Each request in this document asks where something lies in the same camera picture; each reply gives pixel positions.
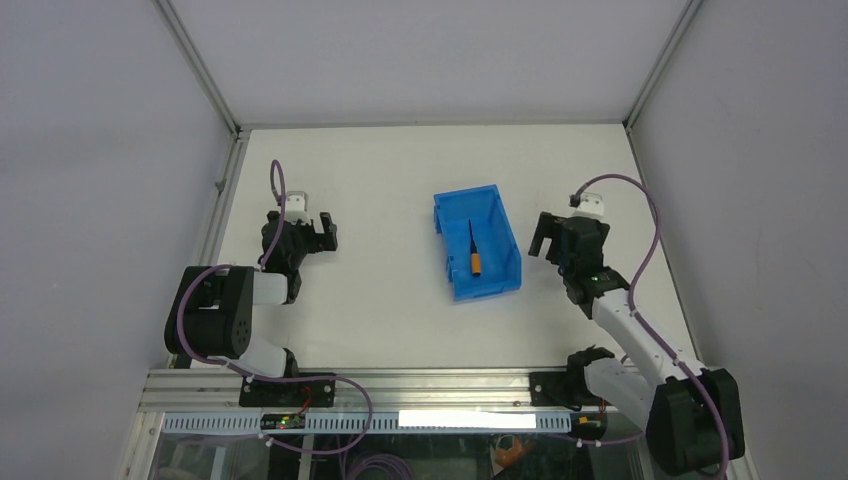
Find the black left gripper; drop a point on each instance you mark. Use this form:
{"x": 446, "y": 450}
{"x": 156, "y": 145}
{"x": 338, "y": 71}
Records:
{"x": 318, "y": 242}

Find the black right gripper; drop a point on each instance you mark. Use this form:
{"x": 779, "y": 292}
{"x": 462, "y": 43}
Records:
{"x": 549, "y": 226}

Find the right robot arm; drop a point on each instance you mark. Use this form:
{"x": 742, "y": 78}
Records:
{"x": 689, "y": 414}

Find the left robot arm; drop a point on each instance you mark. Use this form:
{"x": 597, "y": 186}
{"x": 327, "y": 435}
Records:
{"x": 211, "y": 319}

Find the blue plastic bin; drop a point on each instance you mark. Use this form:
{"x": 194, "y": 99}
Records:
{"x": 497, "y": 245}

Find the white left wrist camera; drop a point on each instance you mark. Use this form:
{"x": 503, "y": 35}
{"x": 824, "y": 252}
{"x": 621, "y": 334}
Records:
{"x": 296, "y": 208}

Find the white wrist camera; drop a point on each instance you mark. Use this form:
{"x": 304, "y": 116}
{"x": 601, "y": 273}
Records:
{"x": 296, "y": 208}
{"x": 587, "y": 205}

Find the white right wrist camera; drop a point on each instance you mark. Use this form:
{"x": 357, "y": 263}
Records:
{"x": 587, "y": 205}

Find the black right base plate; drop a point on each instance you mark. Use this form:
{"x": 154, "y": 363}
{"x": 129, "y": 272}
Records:
{"x": 556, "y": 389}

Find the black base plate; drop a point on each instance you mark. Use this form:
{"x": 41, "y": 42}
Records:
{"x": 556, "y": 389}
{"x": 316, "y": 390}

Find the aluminium front rail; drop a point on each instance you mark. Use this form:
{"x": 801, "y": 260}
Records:
{"x": 476, "y": 389}

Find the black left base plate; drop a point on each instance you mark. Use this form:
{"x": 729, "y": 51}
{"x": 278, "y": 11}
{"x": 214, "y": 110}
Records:
{"x": 316, "y": 390}

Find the white slotted cable duct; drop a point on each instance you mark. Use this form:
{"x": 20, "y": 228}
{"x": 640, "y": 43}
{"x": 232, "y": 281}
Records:
{"x": 401, "y": 422}

